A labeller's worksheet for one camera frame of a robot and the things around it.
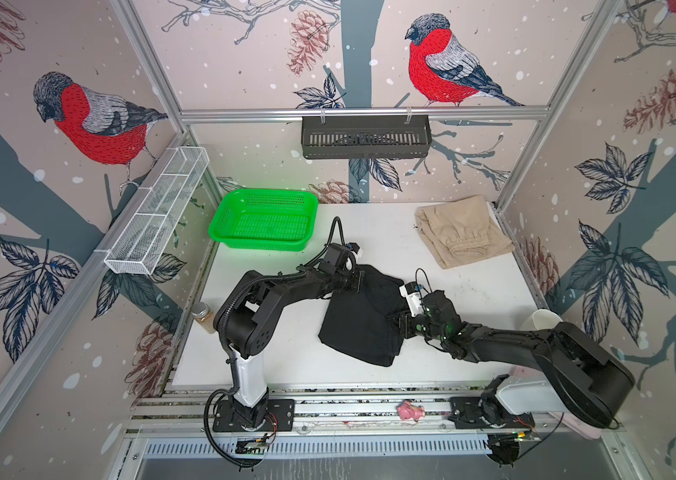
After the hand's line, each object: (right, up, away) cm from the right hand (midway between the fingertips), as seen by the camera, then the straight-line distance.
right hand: (388, 321), depth 86 cm
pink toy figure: (+3, -17, -15) cm, 23 cm away
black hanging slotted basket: (-5, +61, +18) cm, 64 cm away
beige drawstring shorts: (+30, +27, +21) cm, 46 cm away
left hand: (-6, +11, +7) cm, 14 cm away
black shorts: (-6, -1, +1) cm, 6 cm away
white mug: (+44, +1, -2) cm, 44 cm away
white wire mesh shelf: (-63, +23, -15) cm, 69 cm away
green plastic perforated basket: (-45, +32, +32) cm, 63 cm away
